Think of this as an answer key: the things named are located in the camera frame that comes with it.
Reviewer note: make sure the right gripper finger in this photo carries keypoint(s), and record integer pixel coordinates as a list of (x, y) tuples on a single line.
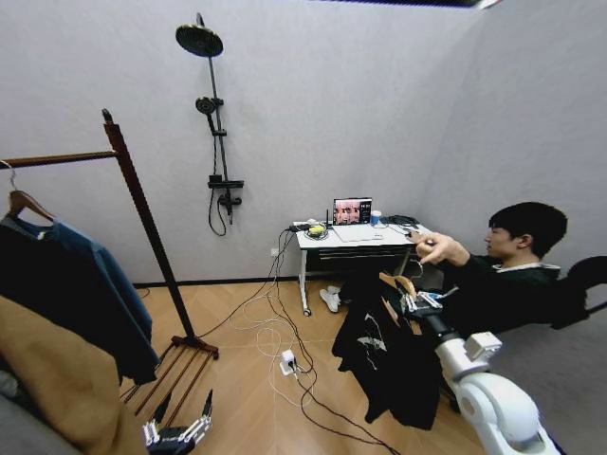
[(430, 300), (409, 301)]

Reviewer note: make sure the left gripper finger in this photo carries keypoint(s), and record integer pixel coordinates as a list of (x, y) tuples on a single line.
[(205, 410), (159, 422)]

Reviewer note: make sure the wooden hanger with metal hook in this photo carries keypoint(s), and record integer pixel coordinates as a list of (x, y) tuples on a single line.
[(400, 284), (26, 201)]

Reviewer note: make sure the black garment with white print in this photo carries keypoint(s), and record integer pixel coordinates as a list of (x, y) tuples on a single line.
[(393, 365)]

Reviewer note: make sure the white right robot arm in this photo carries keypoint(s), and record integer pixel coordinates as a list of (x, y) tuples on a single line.
[(493, 407)]

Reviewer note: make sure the white desk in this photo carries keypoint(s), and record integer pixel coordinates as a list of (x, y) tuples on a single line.
[(351, 251)]

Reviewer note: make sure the white shoe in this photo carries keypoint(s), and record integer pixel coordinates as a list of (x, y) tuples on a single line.
[(330, 299)]

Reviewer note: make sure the person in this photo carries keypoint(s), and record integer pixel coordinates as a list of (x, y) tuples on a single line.
[(512, 284)]

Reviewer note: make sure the blue and white cup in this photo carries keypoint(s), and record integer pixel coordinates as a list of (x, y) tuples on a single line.
[(376, 218)]

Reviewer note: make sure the white laptop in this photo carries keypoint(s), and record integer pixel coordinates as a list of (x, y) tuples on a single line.
[(355, 223)]

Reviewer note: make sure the white power strip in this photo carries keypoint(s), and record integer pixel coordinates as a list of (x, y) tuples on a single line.
[(288, 362)]

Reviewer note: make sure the tan coat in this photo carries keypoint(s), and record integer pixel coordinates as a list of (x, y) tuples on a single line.
[(61, 379)]

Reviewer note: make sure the black antenna device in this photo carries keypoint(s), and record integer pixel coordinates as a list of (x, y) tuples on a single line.
[(327, 220)]

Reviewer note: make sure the yellow round object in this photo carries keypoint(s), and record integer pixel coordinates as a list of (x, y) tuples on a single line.
[(316, 231)]

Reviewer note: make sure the grey cloth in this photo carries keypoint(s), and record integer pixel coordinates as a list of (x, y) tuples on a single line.
[(23, 426)]

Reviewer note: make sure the black office chair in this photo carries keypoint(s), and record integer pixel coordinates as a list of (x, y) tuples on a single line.
[(581, 294)]

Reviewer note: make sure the blue sweatshirt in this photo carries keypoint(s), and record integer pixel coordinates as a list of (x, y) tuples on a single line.
[(109, 275)]

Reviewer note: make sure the dark wooden clothes rack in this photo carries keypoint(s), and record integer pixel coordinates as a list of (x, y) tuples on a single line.
[(142, 223)]

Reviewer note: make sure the black shower mixer faucet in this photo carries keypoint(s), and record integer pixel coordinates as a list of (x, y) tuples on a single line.
[(226, 189)]

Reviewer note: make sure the black hand shower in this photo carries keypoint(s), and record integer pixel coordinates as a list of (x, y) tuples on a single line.
[(205, 105)]

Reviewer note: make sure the black rain shower head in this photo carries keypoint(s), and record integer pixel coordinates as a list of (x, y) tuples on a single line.
[(199, 38)]

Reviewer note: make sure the white wall outlet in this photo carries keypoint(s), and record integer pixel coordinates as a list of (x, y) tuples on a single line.
[(275, 251)]

